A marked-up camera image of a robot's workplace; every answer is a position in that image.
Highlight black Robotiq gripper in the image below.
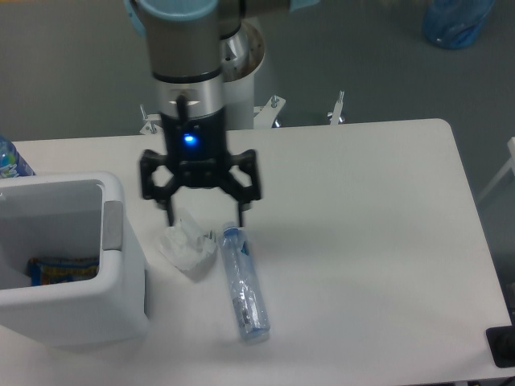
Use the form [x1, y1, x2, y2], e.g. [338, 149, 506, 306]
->
[139, 110, 262, 227]

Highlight white trash can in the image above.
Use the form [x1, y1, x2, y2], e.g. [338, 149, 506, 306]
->
[1, 171, 150, 347]

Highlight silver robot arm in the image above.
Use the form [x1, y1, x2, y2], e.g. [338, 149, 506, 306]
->
[124, 1, 314, 224]

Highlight crumpled white tissue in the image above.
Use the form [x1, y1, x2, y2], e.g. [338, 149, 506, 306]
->
[156, 207, 217, 274]

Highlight empty clear plastic bottle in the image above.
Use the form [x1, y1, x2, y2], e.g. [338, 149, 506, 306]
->
[218, 222, 270, 342]

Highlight blue labelled bottle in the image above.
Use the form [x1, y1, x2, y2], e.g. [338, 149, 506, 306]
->
[1, 136, 35, 179]

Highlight colourful snack wrapper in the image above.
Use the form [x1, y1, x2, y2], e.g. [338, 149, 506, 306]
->
[27, 257, 100, 286]

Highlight blue plastic bag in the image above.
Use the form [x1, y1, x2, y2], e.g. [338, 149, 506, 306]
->
[421, 0, 496, 50]

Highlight white furniture part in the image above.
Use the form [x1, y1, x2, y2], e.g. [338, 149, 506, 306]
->
[476, 137, 514, 206]

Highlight black device at table edge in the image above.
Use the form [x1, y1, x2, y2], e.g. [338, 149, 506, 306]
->
[486, 326, 514, 368]

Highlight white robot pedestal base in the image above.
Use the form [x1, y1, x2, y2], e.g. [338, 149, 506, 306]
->
[138, 19, 346, 136]

